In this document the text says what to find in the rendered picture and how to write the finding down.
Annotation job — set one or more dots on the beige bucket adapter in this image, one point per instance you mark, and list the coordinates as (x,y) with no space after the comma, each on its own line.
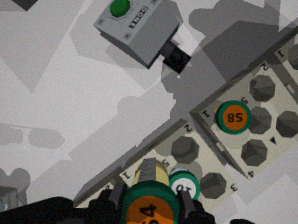
(190,153)
(262,147)
(279,59)
(107,182)

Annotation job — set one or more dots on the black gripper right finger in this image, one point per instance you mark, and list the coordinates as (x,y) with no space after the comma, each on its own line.
(189,214)

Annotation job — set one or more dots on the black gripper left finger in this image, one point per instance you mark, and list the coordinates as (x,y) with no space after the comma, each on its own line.
(59,210)

